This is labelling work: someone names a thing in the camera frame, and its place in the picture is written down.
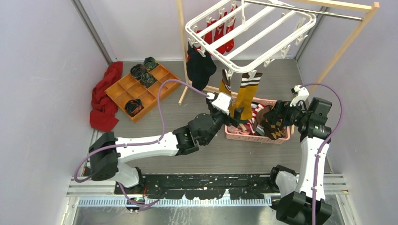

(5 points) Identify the orange wooden compartment tray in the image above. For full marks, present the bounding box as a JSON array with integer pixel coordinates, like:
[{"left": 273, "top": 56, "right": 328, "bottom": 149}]
[{"left": 105, "top": 63, "right": 181, "bottom": 122}]

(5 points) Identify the metal hanger rod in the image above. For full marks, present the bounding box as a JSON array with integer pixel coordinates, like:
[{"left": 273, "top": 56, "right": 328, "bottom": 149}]
[{"left": 241, "top": 0, "right": 363, "bottom": 21}]

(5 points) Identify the black sock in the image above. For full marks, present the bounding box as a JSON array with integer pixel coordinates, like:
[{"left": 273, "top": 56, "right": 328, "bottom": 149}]
[{"left": 186, "top": 45, "right": 208, "bottom": 90}]

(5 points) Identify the wooden clothes rack frame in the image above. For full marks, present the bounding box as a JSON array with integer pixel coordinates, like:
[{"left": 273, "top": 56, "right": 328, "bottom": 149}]
[{"left": 176, "top": 0, "right": 382, "bottom": 106}]

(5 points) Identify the white clip sock hanger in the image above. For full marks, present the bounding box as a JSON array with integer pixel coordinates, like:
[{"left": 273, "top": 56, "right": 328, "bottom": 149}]
[{"left": 184, "top": 0, "right": 317, "bottom": 75}]

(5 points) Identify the red santa christmas sock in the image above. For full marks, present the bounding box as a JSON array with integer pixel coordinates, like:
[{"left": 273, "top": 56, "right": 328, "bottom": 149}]
[{"left": 204, "top": 17, "right": 216, "bottom": 45}]

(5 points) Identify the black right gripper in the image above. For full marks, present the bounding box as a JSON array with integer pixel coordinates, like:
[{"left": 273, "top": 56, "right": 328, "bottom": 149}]
[{"left": 264, "top": 99, "right": 310, "bottom": 127}]

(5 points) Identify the rolled dark patterned sock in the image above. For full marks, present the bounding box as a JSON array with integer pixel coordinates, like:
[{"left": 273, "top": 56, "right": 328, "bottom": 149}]
[
  {"left": 144, "top": 57, "right": 158, "bottom": 72},
  {"left": 130, "top": 64, "right": 147, "bottom": 80},
  {"left": 124, "top": 99, "right": 144, "bottom": 117},
  {"left": 140, "top": 73, "right": 157, "bottom": 88}
]

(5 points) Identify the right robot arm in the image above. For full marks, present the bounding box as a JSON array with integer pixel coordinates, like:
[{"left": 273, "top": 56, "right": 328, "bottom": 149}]
[{"left": 264, "top": 97, "right": 333, "bottom": 225}]

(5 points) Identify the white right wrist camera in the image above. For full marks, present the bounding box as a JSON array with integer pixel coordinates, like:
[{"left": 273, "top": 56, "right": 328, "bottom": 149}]
[{"left": 290, "top": 85, "right": 310, "bottom": 107}]

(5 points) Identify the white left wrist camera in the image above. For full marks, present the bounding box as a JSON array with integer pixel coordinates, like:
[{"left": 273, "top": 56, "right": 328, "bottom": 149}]
[{"left": 206, "top": 92, "right": 232, "bottom": 116}]

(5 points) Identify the red cloth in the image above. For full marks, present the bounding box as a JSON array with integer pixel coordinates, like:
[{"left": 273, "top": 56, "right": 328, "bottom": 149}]
[{"left": 90, "top": 61, "right": 123, "bottom": 132}]

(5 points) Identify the red white striped sock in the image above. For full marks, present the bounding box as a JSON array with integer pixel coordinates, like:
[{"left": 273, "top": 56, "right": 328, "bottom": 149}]
[{"left": 238, "top": 102, "right": 265, "bottom": 135}]

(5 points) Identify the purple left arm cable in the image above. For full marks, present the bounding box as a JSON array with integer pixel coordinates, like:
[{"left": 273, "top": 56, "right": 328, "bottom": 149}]
[{"left": 73, "top": 79, "right": 212, "bottom": 212}]

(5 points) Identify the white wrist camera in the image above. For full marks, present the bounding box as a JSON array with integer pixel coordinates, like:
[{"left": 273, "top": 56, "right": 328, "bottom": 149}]
[
  {"left": 206, "top": 92, "right": 232, "bottom": 116},
  {"left": 290, "top": 85, "right": 310, "bottom": 107}
]

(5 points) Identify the brown yellow argyle sock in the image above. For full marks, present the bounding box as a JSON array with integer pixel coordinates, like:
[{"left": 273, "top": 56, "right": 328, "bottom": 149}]
[{"left": 253, "top": 105, "right": 285, "bottom": 140}]

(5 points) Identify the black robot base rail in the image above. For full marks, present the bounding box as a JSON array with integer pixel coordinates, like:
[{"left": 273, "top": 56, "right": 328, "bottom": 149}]
[{"left": 124, "top": 173, "right": 279, "bottom": 200}]

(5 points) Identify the pink laundry basket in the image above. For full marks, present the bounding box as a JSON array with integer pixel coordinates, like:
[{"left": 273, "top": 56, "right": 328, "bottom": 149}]
[{"left": 224, "top": 97, "right": 295, "bottom": 144}]

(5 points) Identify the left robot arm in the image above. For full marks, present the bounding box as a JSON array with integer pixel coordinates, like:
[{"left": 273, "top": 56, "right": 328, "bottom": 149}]
[{"left": 89, "top": 108, "right": 243, "bottom": 194}]

